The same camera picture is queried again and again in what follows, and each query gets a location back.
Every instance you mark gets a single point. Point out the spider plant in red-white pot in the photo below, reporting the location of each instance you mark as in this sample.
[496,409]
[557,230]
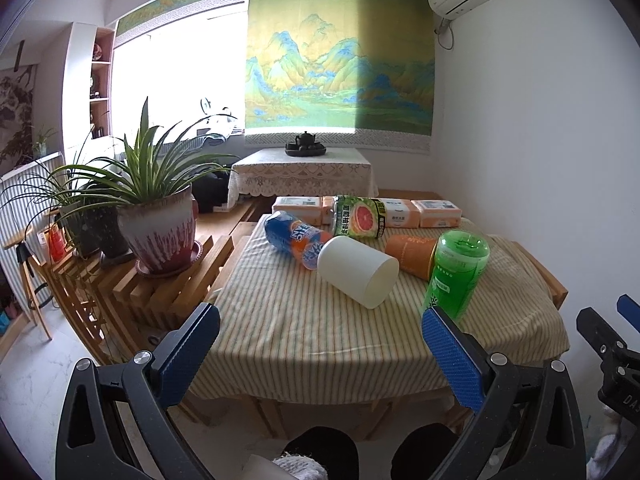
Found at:
[151,190]

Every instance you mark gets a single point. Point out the striped table cloth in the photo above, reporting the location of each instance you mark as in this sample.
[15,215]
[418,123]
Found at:
[289,336]

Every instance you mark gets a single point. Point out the white pink wall shelf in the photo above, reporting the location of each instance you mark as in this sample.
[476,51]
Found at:
[86,93]

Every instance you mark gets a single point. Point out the wooden slatted plant stand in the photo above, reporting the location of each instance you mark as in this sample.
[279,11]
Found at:
[114,311]

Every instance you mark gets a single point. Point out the white plastic cup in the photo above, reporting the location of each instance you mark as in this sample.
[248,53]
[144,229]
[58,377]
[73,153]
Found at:
[363,273]

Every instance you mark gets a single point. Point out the black bag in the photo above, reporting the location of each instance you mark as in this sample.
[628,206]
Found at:
[211,191]

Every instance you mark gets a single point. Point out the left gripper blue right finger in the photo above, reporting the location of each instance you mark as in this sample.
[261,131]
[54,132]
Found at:
[459,356]

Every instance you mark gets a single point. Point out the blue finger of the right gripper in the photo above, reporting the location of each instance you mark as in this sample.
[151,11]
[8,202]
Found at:
[629,310]
[600,335]

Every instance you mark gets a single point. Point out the left orange tissue pack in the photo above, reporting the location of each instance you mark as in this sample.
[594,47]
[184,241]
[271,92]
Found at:
[305,208]

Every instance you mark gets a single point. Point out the dark potted plant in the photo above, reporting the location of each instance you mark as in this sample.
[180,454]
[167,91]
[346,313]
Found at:
[73,200]

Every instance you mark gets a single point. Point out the landscape painting roller blind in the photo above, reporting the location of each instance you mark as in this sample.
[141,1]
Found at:
[342,64]

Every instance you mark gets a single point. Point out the green plastic cup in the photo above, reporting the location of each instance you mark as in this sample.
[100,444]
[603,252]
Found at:
[460,259]

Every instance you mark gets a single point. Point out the right orange tissue pack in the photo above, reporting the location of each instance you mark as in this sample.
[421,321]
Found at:
[438,214]

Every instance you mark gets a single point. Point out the ink painting wall scroll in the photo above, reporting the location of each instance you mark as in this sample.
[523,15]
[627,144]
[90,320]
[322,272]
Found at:
[17,89]

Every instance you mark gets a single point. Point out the orange paper cup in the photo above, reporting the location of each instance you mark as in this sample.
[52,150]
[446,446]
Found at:
[415,254]

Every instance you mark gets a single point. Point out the black teapot on tray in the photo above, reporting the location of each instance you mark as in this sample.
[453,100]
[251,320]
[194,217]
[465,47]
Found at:
[305,145]

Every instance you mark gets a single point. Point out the lace-covered low table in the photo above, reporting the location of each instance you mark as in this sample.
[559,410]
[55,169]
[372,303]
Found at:
[271,172]

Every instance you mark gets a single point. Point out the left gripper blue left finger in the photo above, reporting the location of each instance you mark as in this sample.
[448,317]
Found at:
[179,356]

